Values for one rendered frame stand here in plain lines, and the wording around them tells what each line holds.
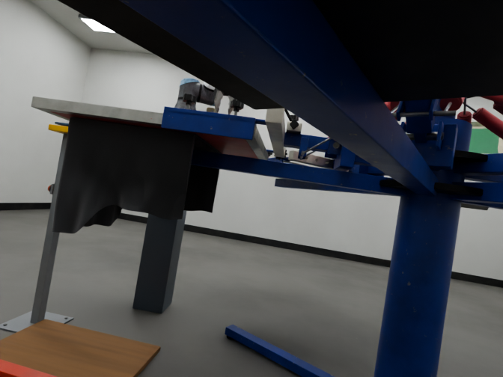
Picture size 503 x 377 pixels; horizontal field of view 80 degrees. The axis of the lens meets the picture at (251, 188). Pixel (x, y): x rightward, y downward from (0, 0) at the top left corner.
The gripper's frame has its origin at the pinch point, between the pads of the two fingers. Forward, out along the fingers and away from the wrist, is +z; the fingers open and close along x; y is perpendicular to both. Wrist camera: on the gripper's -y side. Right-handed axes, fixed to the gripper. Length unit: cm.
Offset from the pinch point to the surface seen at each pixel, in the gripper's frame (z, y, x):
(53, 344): 108, -3, 55
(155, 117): 12.9, -29.0, 14.4
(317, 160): 8, 45, -45
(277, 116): 9.1, -34.0, -25.4
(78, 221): 53, -20, 41
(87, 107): 13, -29, 39
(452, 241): 38, -8, -91
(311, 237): 84, 380, -80
